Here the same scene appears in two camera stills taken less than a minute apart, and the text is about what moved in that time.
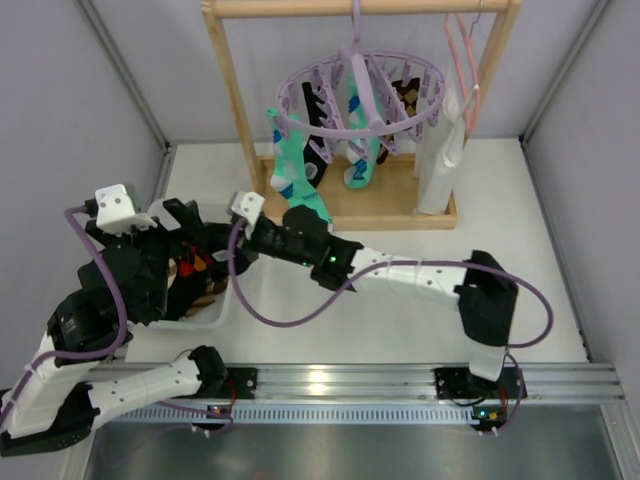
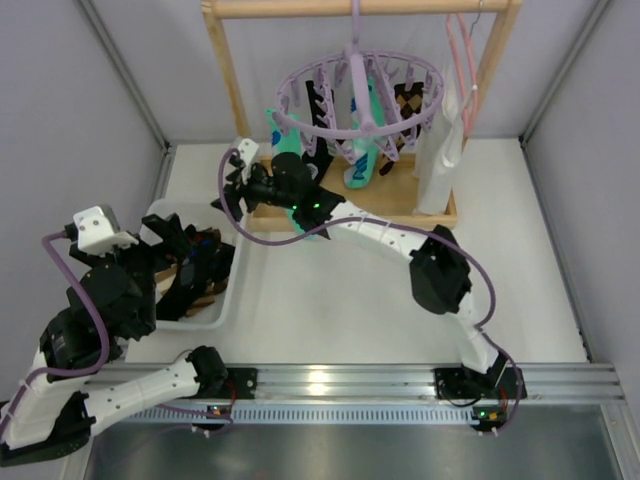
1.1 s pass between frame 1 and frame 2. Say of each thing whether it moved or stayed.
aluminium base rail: stayed
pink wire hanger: stayed
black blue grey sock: moved
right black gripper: moved
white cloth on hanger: stayed
